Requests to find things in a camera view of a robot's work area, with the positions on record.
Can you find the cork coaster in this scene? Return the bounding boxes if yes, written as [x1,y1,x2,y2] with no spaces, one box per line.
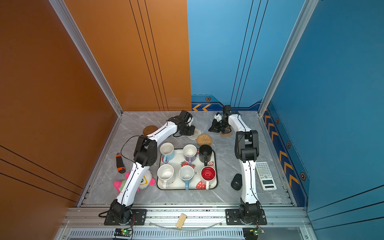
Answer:
[220,132,233,138]

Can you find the tan rattan round coaster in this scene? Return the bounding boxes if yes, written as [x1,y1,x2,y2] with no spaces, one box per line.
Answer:
[197,134,213,146]

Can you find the light brown wooden coaster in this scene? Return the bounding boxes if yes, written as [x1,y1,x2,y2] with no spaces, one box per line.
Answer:
[143,125,159,136]

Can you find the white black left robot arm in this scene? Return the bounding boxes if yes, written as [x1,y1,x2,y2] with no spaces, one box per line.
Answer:
[107,114,195,225]

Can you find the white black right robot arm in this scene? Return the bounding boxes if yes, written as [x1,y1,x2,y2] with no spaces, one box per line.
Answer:
[209,106,267,225]

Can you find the purple mug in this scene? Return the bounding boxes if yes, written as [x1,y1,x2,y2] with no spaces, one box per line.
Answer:
[183,144,197,166]

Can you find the light blue mug back left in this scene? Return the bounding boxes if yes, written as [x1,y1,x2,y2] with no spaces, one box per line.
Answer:
[160,143,175,164]

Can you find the light blue mug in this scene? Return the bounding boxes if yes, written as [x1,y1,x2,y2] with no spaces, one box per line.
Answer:
[179,165,195,191]
[160,143,175,164]

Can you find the black mug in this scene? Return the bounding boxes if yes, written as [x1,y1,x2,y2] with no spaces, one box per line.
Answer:
[199,145,213,167]

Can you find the white strawberry serving tray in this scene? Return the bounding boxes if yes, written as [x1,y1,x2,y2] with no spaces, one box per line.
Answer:
[156,148,219,191]

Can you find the light blue mug front centre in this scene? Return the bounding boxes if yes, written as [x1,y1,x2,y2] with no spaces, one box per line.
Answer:
[179,165,195,191]

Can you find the white mug front left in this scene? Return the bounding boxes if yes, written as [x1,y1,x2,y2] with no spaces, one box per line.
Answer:
[157,164,175,190]

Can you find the red inside white mug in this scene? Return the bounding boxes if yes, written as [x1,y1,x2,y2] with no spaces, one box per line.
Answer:
[201,166,217,190]

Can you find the black computer mouse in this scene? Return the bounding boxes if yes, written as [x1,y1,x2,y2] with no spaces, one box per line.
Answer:
[231,174,243,191]

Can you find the colourful plush toy with glasses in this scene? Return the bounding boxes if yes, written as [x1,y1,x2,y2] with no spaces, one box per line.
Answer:
[114,171,156,193]

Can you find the white calculator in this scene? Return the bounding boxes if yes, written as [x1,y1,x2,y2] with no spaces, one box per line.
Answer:
[256,162,277,191]

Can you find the small wooden block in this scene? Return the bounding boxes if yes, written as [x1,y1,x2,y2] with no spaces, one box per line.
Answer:
[176,214,187,230]

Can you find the green circuit board right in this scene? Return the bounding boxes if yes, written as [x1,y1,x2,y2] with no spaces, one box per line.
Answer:
[243,228,265,240]

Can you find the green circuit board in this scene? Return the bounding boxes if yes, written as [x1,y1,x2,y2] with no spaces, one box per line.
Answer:
[114,228,133,240]
[243,228,265,240]

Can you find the green circuit board left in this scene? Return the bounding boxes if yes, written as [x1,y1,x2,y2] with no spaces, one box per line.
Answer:
[114,228,133,240]

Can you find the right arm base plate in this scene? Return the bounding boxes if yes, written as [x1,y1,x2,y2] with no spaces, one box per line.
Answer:
[225,209,268,226]

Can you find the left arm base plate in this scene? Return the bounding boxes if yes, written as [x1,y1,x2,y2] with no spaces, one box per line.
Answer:
[104,209,147,226]

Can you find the aluminium corner post right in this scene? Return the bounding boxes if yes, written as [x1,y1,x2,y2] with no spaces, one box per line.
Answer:
[258,0,319,117]

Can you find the aluminium corner post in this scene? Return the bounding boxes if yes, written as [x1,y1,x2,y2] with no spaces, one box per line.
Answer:
[258,0,319,117]
[49,0,124,117]

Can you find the aluminium corner post left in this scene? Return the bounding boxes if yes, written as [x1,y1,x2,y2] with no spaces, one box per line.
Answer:
[49,0,124,117]

